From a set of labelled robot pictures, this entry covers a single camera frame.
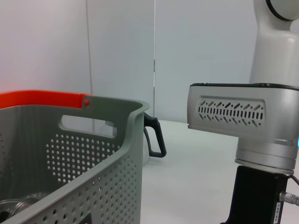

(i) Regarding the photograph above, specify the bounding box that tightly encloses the glass teapot black lid handle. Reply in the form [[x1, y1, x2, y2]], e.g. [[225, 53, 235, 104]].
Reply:
[[142, 113, 167, 167]]

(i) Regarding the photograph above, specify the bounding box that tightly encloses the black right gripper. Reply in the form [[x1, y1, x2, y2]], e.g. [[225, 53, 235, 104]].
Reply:
[[219, 165, 288, 224]]

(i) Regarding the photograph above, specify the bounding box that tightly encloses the orange basket handle clip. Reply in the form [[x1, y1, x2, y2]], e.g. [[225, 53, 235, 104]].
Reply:
[[0, 90, 92, 109]]

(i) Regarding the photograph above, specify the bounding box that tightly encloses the right gripper signal cable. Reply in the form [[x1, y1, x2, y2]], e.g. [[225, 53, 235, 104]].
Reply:
[[278, 175, 299, 207]]

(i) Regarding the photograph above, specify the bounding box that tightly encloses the glass teacup black sleeve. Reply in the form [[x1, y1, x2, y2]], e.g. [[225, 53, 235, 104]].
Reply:
[[0, 198, 23, 221], [16, 192, 45, 210]]

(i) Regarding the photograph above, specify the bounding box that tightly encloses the right wrist camera housing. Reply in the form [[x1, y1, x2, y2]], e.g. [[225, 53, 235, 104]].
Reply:
[[186, 82, 299, 147]]

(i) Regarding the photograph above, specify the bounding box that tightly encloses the grey perforated plastic storage basket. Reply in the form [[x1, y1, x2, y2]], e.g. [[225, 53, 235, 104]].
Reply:
[[0, 94, 150, 224]]

